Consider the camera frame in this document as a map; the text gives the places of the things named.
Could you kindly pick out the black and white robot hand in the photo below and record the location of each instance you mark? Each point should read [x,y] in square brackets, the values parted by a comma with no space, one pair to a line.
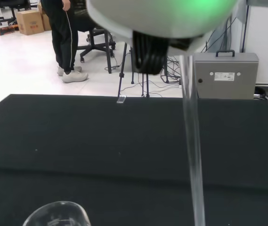
[159,16]

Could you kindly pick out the black tripod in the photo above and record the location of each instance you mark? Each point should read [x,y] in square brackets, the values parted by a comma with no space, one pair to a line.
[121,75]

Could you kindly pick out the black office chair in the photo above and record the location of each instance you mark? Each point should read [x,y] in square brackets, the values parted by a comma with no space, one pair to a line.
[13,4]
[84,23]

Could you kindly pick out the clear cloth clip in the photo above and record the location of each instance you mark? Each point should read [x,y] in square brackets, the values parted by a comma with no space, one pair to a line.
[121,99]

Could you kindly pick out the grey control box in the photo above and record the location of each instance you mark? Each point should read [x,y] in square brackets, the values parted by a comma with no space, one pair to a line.
[228,87]

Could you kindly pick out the person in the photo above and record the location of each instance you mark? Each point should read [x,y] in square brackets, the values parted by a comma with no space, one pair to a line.
[63,35]

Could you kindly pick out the small cardboard box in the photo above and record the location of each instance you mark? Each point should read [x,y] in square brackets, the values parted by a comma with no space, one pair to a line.
[46,22]

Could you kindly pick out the large cardboard box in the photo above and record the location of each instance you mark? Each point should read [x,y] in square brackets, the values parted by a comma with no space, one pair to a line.
[30,23]

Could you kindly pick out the black bench cloth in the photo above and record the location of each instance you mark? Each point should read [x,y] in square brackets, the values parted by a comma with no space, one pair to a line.
[100,141]

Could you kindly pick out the flat orange black box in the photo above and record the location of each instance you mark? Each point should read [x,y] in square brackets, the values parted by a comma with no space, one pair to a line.
[6,30]

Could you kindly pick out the clear glass beaker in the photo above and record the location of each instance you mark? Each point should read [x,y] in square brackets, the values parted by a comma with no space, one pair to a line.
[53,219]

